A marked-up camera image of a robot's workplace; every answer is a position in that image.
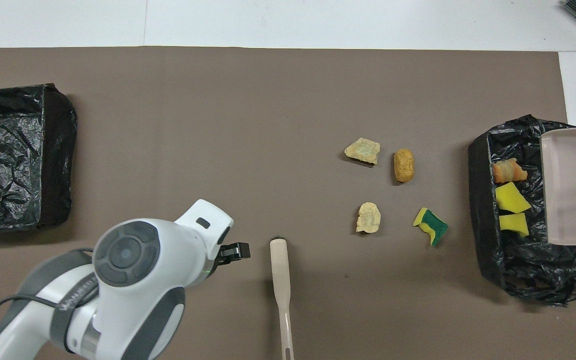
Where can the small yellow sponge piece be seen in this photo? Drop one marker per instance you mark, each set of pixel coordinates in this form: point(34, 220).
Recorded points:
point(514, 225)

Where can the toy bread roll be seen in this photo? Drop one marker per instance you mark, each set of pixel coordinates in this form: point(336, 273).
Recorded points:
point(368, 217)

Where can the closed black bag bin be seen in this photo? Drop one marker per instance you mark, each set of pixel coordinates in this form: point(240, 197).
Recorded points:
point(8, 160)

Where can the brown fried nugget toy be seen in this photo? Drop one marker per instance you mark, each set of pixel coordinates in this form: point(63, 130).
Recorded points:
point(403, 166)

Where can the beige hand brush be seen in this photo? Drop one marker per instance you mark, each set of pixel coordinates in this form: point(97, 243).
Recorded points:
point(279, 265)

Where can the toy croissant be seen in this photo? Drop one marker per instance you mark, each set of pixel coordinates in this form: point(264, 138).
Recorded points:
point(508, 171)

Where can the pale bread slice piece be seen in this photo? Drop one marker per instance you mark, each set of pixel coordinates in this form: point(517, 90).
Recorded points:
point(363, 150)

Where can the green and yellow sponge piece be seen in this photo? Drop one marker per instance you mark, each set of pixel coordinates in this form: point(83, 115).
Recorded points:
point(433, 226)

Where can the beige plastic dustpan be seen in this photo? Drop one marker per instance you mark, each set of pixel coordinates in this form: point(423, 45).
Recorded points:
point(575, 190)

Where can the open black bag bin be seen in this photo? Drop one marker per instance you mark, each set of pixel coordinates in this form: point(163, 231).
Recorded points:
point(543, 270)

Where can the brown paper table mat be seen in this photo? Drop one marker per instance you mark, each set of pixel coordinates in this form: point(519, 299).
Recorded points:
point(268, 100)

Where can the large yellow sponge piece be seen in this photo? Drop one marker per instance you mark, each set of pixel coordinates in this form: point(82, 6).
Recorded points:
point(510, 199)

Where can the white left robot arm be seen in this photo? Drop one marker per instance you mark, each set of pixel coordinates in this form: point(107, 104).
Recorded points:
point(128, 255)

